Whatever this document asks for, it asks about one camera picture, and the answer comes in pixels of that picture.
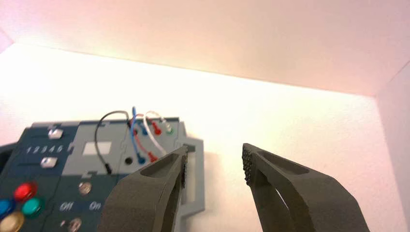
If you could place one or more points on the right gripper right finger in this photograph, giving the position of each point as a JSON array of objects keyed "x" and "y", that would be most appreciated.
[{"x": 307, "y": 198}]

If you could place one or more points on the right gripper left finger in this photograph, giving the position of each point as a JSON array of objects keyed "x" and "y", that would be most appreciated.
[{"x": 144, "y": 198}]

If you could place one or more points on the white display window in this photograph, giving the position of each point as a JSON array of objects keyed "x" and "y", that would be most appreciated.
[{"x": 96, "y": 148}]

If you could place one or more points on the blue grey control box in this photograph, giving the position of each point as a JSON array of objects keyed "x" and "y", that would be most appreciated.
[{"x": 73, "y": 166}]

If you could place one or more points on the white slider knob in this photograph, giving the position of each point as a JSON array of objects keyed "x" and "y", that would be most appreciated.
[
  {"x": 55, "y": 133},
  {"x": 49, "y": 162}
]

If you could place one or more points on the green push button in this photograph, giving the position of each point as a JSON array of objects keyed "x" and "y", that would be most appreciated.
[{"x": 33, "y": 207}]

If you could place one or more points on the red push button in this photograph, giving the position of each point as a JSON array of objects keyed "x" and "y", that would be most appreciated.
[{"x": 25, "y": 191}]

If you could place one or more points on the yellow push button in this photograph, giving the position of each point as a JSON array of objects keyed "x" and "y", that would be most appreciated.
[{"x": 12, "y": 222}]

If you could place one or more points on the blue push button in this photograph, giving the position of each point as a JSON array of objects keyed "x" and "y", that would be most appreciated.
[{"x": 4, "y": 207}]

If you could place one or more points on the metal toggle switch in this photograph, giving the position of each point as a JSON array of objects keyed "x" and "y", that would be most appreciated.
[
  {"x": 74, "y": 224},
  {"x": 85, "y": 188}
]

